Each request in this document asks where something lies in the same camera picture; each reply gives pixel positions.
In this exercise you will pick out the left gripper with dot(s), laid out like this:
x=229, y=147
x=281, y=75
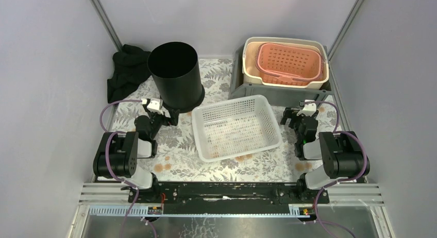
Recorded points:
x=164, y=114

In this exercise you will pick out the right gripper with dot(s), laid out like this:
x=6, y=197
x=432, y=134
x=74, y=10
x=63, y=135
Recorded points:
x=287, y=114

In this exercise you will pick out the grey plastic crate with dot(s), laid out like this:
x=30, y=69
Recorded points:
x=276, y=96

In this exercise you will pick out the large black cylindrical container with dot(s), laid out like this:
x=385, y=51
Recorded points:
x=174, y=67

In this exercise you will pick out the white perforated plastic basket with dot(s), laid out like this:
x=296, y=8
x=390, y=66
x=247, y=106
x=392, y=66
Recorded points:
x=235, y=127

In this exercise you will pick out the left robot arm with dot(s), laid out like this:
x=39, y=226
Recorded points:
x=118, y=152

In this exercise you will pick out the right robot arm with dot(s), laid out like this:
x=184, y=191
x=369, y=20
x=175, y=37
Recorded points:
x=342, y=157

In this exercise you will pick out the black cloth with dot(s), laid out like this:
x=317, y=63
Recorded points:
x=130, y=70

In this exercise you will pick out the pink perforated basket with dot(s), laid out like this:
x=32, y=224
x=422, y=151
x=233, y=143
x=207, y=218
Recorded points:
x=290, y=65

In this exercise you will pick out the cream plastic tub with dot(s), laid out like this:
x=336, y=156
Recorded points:
x=251, y=74

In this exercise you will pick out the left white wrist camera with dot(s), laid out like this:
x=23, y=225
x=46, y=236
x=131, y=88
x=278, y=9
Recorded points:
x=153, y=104

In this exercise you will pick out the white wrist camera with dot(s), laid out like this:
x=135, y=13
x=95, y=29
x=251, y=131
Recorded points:
x=307, y=108
x=153, y=104

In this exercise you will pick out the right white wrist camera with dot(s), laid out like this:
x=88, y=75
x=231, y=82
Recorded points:
x=307, y=108

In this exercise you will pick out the black mounting base rail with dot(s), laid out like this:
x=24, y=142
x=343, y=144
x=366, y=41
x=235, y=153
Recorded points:
x=227, y=197

